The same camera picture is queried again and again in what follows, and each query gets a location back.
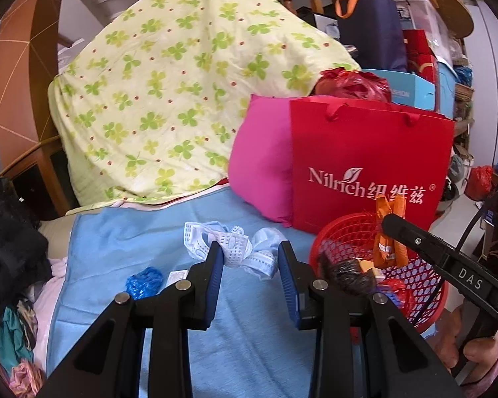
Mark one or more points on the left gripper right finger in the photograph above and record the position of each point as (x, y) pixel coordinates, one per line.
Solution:
(364, 346)

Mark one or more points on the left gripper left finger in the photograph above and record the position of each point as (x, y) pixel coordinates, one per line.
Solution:
(107, 360)

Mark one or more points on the blue plastic bag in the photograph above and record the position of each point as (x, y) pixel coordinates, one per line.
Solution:
(145, 284)

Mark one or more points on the orange wrapper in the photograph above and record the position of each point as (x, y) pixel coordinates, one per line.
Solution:
(387, 251)

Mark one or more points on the white blue face masks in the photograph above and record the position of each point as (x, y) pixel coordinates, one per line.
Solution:
(257, 254)

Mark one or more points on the long white medicine box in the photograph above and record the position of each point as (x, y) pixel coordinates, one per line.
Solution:
(175, 276)

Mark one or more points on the person right hand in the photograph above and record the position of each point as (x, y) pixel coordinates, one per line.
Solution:
(483, 352)

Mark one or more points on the red plastic mesh basket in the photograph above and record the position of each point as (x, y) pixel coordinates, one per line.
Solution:
(412, 287)

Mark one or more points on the colourful clothes pile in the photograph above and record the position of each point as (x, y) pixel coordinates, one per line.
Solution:
(19, 372)

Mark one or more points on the black plastic bag pile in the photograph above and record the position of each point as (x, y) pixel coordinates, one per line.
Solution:
(23, 250)

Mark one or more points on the red Nilrich paper bag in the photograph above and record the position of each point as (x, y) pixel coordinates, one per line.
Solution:
(346, 153)

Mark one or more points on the pink pillow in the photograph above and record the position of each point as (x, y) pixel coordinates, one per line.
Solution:
(260, 164)

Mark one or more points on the light blue cardboard box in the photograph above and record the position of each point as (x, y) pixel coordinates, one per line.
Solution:
(408, 89)

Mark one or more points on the green clover quilt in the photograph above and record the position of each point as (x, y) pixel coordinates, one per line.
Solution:
(149, 110)

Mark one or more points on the red crumpled plastic bag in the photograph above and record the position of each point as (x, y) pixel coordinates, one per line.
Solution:
(353, 84)

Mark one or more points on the brown wooden headboard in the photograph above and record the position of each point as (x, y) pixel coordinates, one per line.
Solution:
(29, 142)

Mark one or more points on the navy bag orange handles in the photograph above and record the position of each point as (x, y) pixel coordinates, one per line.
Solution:
(374, 29)

